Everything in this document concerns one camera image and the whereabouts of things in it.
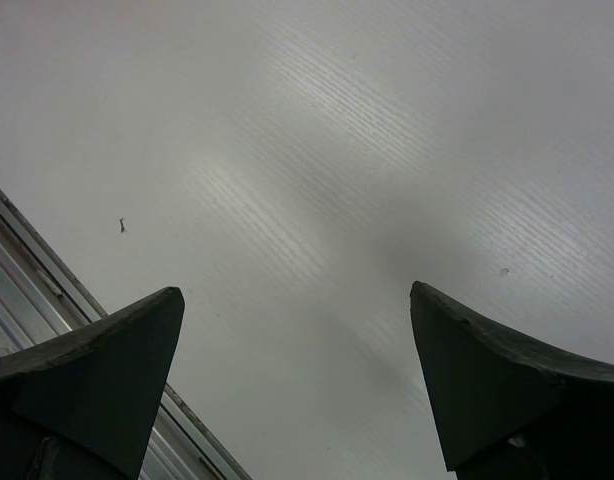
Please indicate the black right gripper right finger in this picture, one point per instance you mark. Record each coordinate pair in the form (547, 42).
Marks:
(506, 405)

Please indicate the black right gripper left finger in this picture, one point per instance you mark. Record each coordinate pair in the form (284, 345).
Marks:
(82, 405)

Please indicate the aluminium frame rail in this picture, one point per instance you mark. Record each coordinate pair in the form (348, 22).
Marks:
(41, 298)

